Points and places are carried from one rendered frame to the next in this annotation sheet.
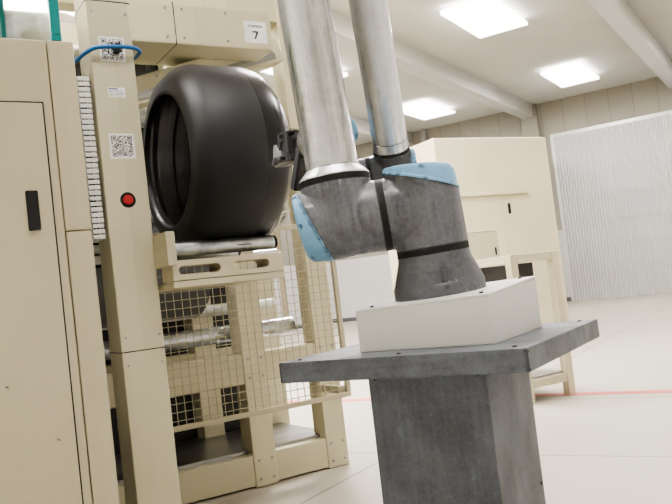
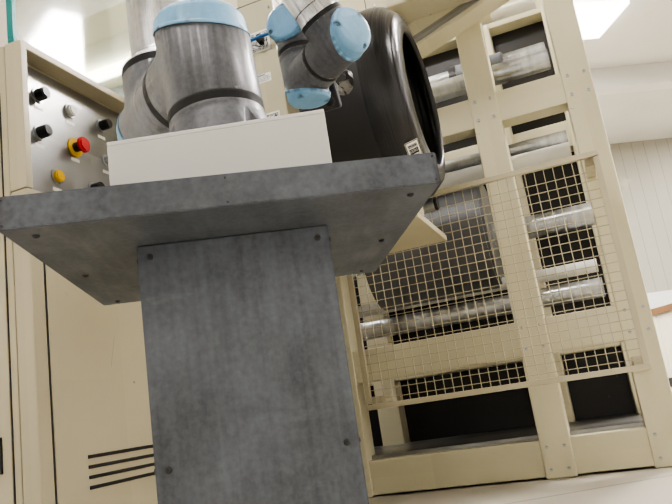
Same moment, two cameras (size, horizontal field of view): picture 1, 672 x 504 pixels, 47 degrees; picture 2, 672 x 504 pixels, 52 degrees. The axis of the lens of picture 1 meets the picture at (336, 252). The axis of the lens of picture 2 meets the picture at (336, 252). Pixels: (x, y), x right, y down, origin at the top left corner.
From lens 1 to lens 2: 158 cm
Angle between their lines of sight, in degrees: 52
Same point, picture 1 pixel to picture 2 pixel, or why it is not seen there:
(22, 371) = not seen: outside the picture
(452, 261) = (182, 121)
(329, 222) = (124, 120)
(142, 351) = not seen: hidden behind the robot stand
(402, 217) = (153, 86)
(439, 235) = (172, 93)
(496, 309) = (127, 163)
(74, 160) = (17, 132)
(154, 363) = not seen: hidden behind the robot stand
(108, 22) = (255, 19)
